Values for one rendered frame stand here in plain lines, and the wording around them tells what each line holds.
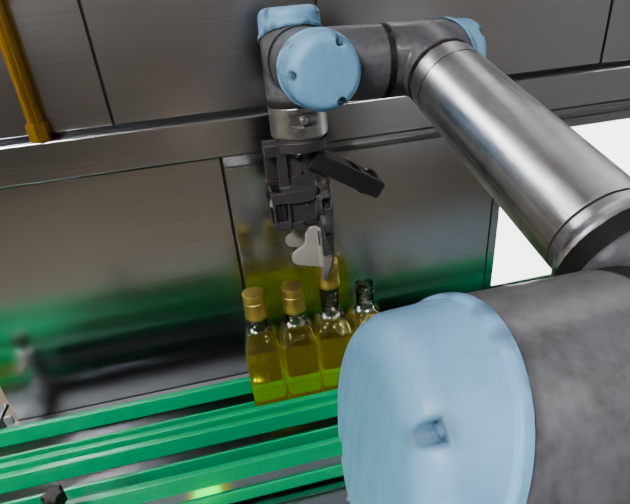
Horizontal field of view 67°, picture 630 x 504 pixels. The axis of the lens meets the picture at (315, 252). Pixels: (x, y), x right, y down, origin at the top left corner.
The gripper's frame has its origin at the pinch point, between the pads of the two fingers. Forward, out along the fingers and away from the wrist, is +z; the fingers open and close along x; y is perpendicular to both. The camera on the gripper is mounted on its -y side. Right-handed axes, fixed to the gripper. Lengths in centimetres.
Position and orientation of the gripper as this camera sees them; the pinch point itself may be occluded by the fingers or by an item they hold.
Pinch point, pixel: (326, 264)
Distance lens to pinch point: 73.0
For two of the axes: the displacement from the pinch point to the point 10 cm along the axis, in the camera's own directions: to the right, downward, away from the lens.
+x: 2.1, 4.5, -8.7
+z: 0.8, 8.8, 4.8
